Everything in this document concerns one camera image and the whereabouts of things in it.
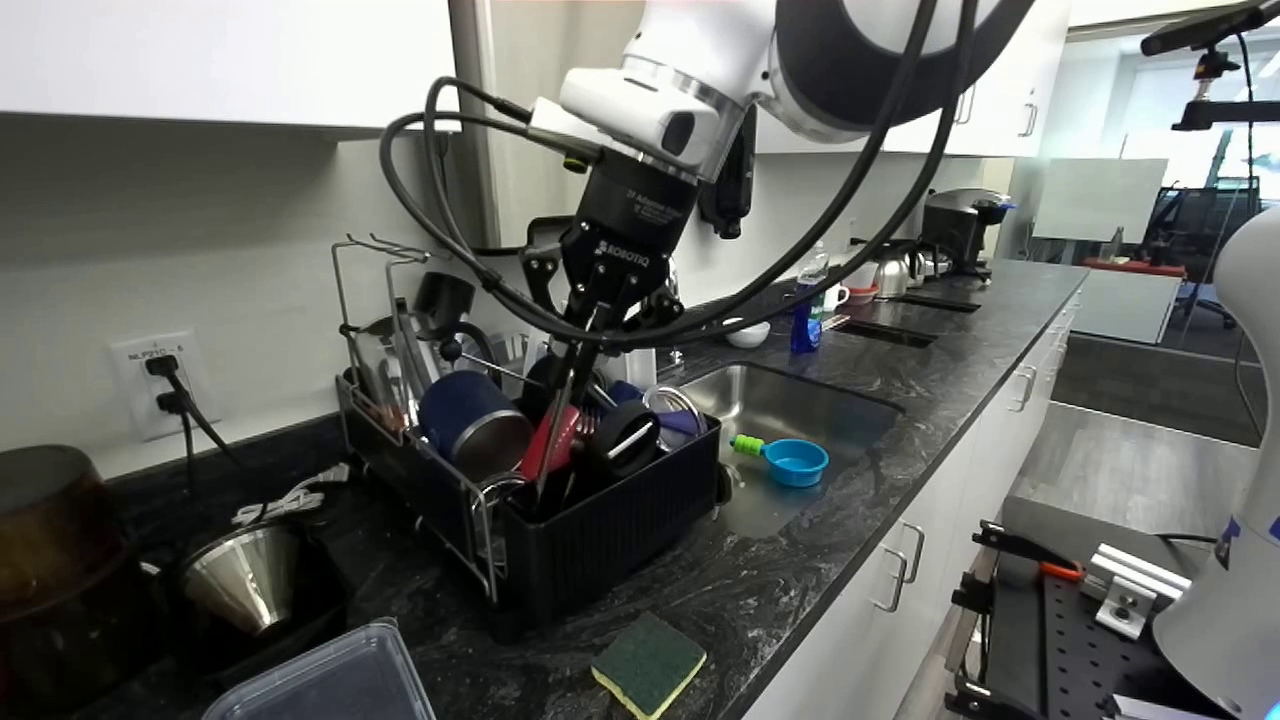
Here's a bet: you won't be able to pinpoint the stainless steel sink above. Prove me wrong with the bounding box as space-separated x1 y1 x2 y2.
671 359 907 542

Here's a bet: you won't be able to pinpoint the frosted glass panel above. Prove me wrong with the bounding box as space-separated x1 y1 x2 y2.
1031 157 1173 247

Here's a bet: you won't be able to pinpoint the dark brown pot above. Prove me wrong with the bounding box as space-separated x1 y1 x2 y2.
0 445 137 710

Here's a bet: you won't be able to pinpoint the black perforated breadboard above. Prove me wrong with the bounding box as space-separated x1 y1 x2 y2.
985 523 1205 720

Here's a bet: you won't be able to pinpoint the blue measuring cup green handle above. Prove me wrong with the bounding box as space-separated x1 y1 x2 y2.
728 433 833 491

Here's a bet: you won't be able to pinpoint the black camera on mount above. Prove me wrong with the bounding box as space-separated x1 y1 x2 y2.
1134 0 1280 136

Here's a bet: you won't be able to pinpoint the white lower cabinets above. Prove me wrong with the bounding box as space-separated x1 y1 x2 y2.
745 296 1085 720

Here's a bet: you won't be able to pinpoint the black counter mat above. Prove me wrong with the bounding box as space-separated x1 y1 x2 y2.
834 315 940 350

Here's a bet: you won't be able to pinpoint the blue dish soap bottle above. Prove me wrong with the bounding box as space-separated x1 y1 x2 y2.
791 296 833 356

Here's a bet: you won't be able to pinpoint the white wall outlet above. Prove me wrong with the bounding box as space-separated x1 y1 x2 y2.
108 327 200 445

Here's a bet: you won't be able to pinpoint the black coffee machine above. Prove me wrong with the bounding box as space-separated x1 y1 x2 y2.
914 182 1015 281

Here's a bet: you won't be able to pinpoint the green yellow sponge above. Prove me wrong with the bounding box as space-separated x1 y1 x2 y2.
586 609 713 720

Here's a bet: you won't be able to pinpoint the black handled kitchen knife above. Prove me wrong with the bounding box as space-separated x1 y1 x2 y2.
528 315 607 509

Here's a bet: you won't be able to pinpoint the silver metal bracket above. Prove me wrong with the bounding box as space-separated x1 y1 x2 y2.
1085 536 1195 642

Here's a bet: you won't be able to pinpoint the white upper cabinet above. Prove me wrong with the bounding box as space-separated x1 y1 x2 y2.
0 0 465 136
951 0 1070 161

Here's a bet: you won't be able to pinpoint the black wall soap dispenser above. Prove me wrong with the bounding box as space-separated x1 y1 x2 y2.
692 123 758 244

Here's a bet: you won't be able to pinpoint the blue steel tumbler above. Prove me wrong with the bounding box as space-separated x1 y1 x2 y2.
416 367 534 487

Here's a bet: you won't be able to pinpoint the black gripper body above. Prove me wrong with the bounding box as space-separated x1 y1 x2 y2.
571 151 698 265

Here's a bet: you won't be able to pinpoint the orange handled tool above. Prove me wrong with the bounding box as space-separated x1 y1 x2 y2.
969 517 1091 593

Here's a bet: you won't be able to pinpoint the black cup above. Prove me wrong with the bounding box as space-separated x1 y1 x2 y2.
578 399 664 474

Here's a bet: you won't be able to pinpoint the red cup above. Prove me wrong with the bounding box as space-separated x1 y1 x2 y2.
517 395 586 487

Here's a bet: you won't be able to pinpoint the black mug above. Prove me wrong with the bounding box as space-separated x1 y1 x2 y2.
412 269 493 364

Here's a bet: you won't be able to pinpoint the steel cone funnel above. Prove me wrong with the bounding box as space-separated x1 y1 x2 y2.
175 521 306 639

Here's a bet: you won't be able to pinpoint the black dish drying rack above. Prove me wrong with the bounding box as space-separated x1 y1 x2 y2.
327 232 737 628

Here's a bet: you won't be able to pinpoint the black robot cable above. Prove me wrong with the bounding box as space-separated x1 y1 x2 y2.
374 0 991 356

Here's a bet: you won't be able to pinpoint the black round ladle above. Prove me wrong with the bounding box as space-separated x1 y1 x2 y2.
517 347 575 424

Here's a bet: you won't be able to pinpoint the clear plastic food container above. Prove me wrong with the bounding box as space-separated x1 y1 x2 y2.
197 615 439 720

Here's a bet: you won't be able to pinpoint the white cutting board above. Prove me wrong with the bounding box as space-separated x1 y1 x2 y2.
605 337 659 390

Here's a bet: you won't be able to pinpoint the small white bowl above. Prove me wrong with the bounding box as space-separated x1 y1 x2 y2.
723 315 776 350

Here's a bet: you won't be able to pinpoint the stainless paper towel dispenser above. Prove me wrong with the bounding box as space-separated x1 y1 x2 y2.
431 0 671 261

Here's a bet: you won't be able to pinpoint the black power plug cable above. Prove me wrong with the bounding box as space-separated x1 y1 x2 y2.
139 350 234 473

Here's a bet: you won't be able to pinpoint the clear drinking glass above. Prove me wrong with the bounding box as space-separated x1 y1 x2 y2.
637 379 713 450

